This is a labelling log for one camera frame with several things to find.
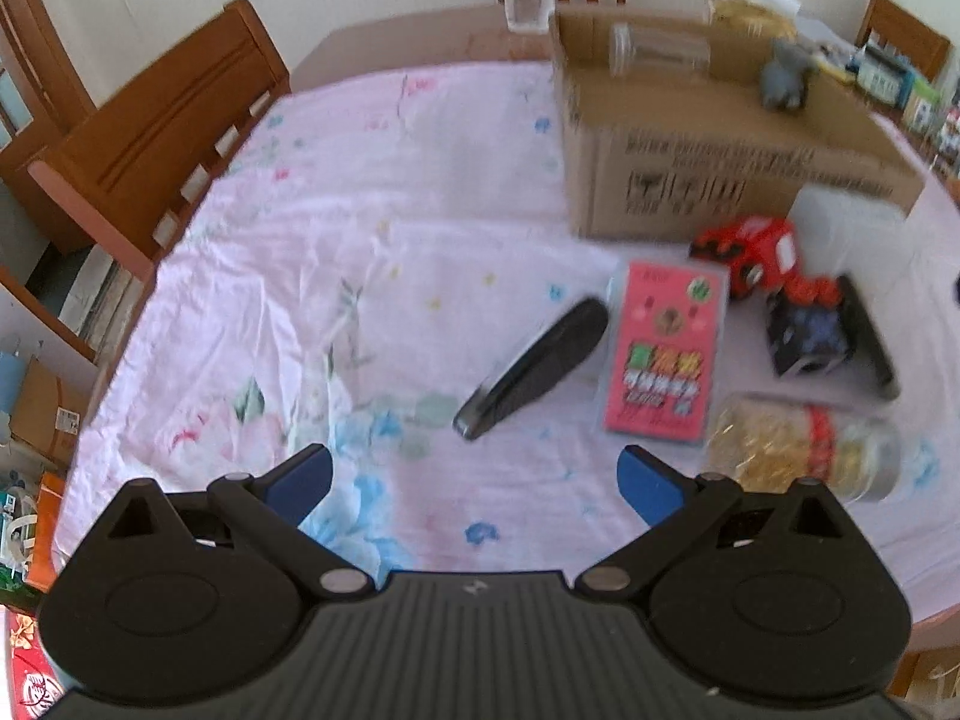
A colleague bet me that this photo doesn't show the red toy train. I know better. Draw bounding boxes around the red toy train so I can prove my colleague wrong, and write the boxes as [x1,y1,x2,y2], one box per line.
[690,216,802,302]

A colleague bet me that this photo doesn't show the red label glass jar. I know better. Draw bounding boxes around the red label glass jar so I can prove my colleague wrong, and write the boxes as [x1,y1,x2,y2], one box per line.
[709,394,902,503]

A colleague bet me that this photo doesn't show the black folding case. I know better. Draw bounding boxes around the black folding case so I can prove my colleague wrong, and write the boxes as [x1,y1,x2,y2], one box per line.
[454,298,610,440]

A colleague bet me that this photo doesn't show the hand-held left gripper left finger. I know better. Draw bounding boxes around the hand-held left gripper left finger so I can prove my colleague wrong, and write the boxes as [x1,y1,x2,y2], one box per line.
[107,444,370,598]

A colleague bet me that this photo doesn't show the clear plastic tube container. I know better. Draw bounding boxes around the clear plastic tube container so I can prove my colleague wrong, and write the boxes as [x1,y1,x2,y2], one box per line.
[607,21,712,82]

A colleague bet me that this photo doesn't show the pink card box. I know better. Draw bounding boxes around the pink card box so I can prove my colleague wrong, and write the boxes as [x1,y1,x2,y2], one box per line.
[604,259,732,447]

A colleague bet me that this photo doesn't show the black flat bar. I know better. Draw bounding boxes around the black flat bar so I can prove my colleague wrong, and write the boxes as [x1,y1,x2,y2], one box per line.
[840,272,901,400]

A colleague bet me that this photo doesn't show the pink floral tablecloth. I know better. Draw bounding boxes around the pink floral tablecloth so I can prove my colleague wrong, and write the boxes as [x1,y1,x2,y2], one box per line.
[56,64,960,605]

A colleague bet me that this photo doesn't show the red printed packet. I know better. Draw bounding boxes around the red printed packet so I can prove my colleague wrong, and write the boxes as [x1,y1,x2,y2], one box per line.
[0,611,70,720]

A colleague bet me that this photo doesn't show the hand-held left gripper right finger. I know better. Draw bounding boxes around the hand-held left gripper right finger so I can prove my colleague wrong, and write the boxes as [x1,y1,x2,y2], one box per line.
[576,444,854,596]

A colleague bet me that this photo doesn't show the brown cardboard box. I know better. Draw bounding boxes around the brown cardboard box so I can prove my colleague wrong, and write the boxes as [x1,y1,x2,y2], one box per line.
[547,4,925,241]

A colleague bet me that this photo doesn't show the translucent plastic container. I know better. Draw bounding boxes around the translucent plastic container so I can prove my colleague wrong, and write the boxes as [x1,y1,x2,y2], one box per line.
[787,184,912,293]

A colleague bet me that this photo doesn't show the grey plush toy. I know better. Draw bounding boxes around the grey plush toy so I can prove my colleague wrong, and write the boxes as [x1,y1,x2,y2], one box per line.
[761,37,822,112]

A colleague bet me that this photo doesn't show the cardboard box on floor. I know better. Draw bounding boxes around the cardboard box on floor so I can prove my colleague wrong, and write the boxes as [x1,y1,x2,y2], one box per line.
[11,356,92,466]

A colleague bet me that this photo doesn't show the stack of books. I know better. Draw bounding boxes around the stack of books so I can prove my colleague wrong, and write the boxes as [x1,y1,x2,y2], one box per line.
[56,246,151,361]

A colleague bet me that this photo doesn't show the black toy car red wheels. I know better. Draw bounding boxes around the black toy car red wheels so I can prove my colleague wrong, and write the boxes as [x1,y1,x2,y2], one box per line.
[763,276,856,380]

